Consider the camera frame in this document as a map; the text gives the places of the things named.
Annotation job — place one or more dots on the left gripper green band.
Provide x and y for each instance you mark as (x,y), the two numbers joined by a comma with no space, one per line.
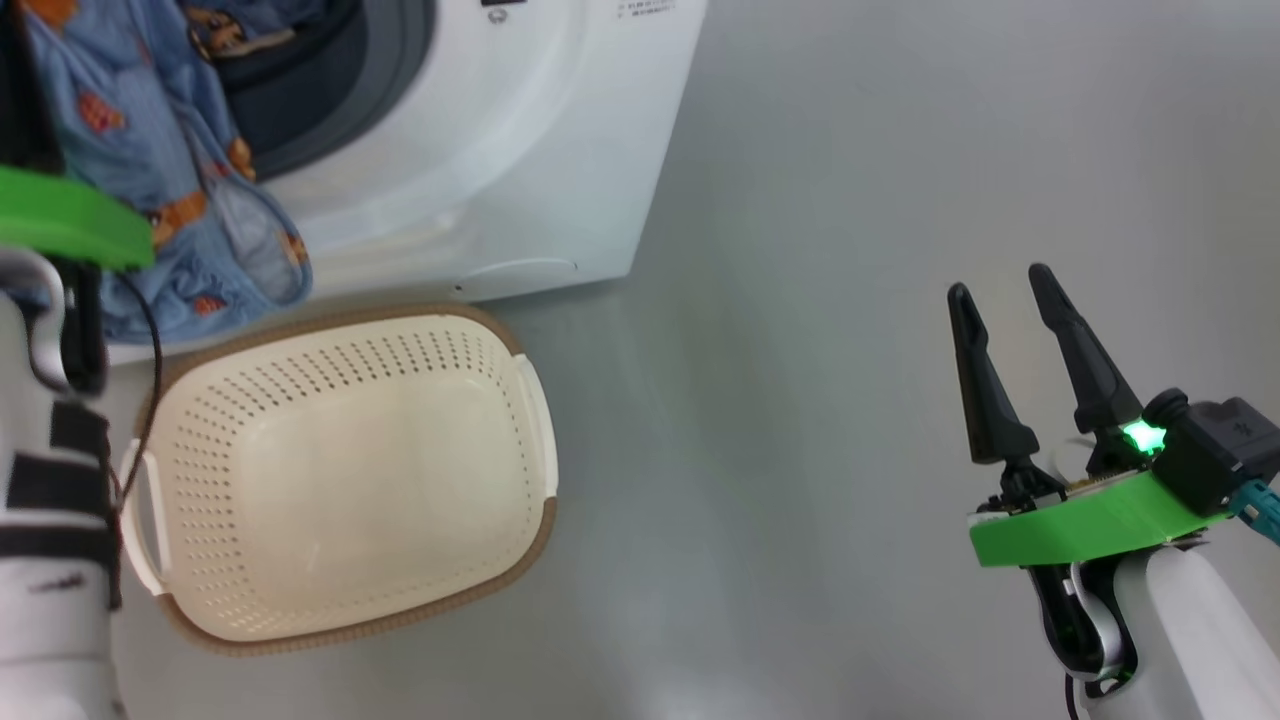
(70,225)

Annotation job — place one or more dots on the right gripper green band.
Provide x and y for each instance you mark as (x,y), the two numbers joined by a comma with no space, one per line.
(1080,525)

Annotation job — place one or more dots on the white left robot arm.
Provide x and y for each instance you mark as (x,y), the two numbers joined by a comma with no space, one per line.
(50,640)

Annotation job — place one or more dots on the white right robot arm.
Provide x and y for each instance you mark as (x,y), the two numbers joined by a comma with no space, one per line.
(1200,640)

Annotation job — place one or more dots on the cream perforated laundry basket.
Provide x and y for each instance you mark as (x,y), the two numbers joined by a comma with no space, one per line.
(350,480)

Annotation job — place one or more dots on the white front-load washing machine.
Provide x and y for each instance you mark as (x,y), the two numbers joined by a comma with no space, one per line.
(560,150)

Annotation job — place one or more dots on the round white filter cover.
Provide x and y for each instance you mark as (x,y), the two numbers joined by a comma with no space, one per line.
(520,277)

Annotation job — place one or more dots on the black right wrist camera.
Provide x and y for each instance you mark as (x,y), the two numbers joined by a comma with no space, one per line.
(1215,455)

